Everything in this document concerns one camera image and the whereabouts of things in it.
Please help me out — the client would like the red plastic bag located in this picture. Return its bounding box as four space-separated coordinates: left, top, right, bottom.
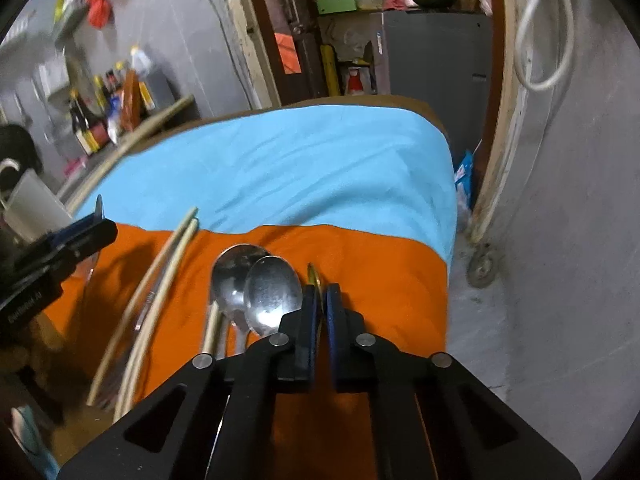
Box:
86 0 113 29

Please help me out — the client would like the green box on shelf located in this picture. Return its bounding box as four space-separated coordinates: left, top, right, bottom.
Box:
316 0 358 15

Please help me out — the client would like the blue and orange cloth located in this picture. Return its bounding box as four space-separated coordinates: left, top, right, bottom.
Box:
48 105 457 479

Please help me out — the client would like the wooden door frame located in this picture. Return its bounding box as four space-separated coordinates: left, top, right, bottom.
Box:
226 0 518 244

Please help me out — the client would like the black wok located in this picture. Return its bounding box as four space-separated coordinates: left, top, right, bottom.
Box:
0 124 43 193

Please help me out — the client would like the yellow tube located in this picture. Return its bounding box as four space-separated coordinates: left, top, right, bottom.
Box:
320 44 341 96

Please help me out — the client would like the white hose loop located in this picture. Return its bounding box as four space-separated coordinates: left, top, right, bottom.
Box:
513 0 576 94

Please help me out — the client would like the orange spice bag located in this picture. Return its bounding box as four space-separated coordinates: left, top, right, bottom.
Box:
120 70 142 132

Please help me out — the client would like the large oil jug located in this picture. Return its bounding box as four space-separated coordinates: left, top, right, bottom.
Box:
130 44 156 113

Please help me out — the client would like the floor drain cover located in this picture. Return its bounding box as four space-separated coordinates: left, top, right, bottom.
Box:
466 244 500 289

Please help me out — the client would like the wooden chopstick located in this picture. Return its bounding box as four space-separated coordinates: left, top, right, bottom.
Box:
113 218 198 422
86 206 200 408

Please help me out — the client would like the white plastic utensil holder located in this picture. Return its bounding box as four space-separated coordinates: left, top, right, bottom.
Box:
1 169 72 243

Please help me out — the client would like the steel spoon behind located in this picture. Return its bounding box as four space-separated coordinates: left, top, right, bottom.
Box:
212 244 270 356

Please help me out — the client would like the blue snack bag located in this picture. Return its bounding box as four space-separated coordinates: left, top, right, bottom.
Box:
454 151 474 210

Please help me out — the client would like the gold handled utensil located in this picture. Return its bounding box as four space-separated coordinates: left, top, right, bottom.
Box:
307 262 323 301

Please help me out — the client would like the steel spoon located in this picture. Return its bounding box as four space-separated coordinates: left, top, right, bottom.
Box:
212 244 270 356
244 256 303 337

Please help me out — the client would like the steel spoon front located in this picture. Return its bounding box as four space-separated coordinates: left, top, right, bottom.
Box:
244 256 303 337

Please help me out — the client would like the grey refrigerator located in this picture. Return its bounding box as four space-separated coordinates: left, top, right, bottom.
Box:
369 11 492 164

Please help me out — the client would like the dark soy sauce bottle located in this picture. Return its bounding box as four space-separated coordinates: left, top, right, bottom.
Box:
70 89 101 155

